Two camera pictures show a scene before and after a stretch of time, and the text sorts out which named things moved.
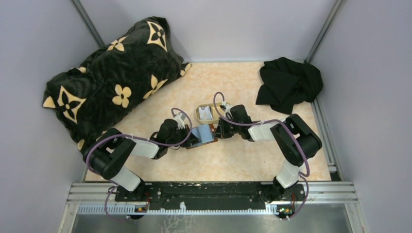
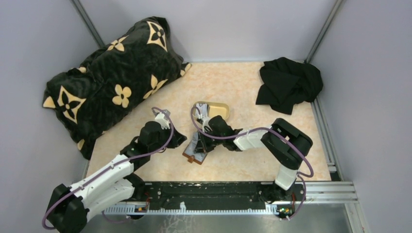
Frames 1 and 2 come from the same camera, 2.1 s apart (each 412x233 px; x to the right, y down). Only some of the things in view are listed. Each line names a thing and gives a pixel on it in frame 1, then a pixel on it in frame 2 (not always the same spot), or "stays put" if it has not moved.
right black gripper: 220,131 to 202,145
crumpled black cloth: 286,82 stays put
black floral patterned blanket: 87,100 stays put
